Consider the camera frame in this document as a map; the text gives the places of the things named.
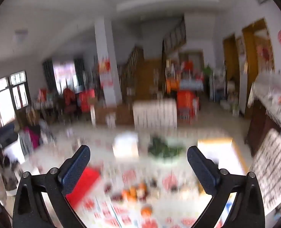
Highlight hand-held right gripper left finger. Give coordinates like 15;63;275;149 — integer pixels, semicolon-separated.
12;145;91;228

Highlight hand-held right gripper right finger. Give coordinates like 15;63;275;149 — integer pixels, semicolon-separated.
187;145;265;228

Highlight red box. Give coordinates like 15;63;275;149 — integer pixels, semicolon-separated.
66;167;102;209

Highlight orange tangerine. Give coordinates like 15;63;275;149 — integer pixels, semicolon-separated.
122;188;137;200
140;206;153;217

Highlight patterned tablecloth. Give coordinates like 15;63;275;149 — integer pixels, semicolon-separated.
33;123;250;228

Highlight green leafy vegetables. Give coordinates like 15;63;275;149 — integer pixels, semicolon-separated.
147;136;186;158

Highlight white tissue box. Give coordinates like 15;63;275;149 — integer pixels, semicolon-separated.
112;133;140;158

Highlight red carton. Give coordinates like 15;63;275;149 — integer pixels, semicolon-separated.
79;90;96;113

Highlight cluttered background table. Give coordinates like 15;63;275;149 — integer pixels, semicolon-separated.
165;59;205;93

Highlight lace-covered sideboard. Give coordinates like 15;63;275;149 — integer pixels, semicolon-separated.
247;72;281;158

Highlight wooden door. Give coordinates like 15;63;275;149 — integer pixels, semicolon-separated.
241;18;274;111
222;34;239;117

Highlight dark framed window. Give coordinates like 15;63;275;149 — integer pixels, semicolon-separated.
0;71;32;127

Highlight red pillar poster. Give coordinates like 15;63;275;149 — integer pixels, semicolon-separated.
98;56;114;89

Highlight wooden staircase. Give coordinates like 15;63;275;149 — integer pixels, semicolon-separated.
118;17;187;105

